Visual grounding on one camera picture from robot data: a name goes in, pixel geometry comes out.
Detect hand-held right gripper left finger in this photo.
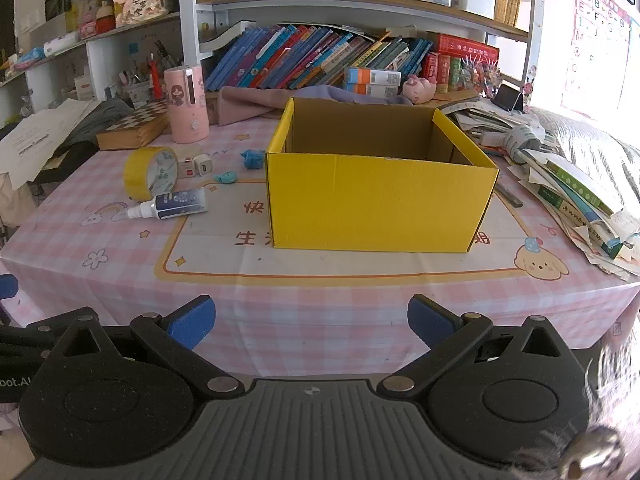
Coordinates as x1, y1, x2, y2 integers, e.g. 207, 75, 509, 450
50, 296, 246, 401

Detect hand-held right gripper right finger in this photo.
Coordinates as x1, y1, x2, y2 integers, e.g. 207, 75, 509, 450
377, 295, 576, 400

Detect white bottle blue label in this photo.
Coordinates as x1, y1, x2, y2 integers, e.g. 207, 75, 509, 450
126, 187, 208, 222

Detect yellow cardboard box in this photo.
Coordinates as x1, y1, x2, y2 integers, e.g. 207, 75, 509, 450
265, 96, 500, 253

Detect yellow tape roll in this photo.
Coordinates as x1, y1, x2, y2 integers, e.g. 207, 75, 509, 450
123, 146, 179, 200

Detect pink checked tablecloth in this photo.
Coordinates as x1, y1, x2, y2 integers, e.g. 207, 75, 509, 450
0, 105, 640, 366

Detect grey box cutter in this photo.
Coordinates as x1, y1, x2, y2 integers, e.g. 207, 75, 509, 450
495, 182, 524, 209

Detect white loose papers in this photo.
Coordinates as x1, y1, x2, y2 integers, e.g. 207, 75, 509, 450
0, 97, 101, 191

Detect dark grey cloth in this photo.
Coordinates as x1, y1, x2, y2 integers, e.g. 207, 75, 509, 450
45, 97, 136, 161

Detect pile of papers and books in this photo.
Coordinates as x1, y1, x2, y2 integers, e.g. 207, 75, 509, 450
445, 100, 640, 281

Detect grey fluffy cuff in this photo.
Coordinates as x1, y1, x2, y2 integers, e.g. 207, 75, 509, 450
500, 330, 640, 480

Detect wooden chessboard box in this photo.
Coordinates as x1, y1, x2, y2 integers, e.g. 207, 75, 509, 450
95, 98, 173, 151

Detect silver bell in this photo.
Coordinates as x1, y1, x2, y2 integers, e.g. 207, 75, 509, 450
560, 427, 626, 480

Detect pink humidifier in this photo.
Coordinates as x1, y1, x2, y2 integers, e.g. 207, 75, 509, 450
164, 65, 211, 144

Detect pink cloth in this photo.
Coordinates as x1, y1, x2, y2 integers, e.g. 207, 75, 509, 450
205, 86, 296, 126

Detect pink pig doll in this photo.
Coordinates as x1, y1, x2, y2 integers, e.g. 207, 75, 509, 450
402, 75, 438, 106

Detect white pen pot with pens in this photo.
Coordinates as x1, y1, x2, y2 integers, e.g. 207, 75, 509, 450
117, 40, 168, 108

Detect orange blue carton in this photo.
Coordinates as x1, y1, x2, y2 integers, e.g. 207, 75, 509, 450
345, 67, 402, 86
345, 83, 401, 99

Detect black phone stand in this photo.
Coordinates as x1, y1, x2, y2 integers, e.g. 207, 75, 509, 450
495, 83, 531, 113

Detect silver quilted blanket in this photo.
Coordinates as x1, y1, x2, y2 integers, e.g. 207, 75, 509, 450
530, 105, 640, 211

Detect red tassel ornament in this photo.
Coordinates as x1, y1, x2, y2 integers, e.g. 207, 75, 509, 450
147, 52, 164, 100

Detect purple cloth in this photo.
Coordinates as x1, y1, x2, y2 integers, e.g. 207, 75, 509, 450
295, 85, 416, 108

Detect small upright books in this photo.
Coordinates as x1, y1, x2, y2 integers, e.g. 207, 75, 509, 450
422, 52, 463, 95

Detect colourful trinket cluster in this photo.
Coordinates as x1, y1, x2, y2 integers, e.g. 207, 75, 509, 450
460, 57, 503, 97

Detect thick red book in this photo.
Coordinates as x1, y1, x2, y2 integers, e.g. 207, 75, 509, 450
432, 33, 501, 63

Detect row of leaning books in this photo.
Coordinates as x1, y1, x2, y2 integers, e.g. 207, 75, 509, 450
205, 24, 433, 92

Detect red white plush ornament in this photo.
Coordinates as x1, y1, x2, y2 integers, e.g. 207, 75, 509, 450
95, 2, 117, 35

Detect white bookshelf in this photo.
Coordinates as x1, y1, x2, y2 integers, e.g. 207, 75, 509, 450
0, 0, 546, 111

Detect alphabet wall poster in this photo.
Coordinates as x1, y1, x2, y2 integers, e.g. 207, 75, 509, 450
560, 0, 633, 121

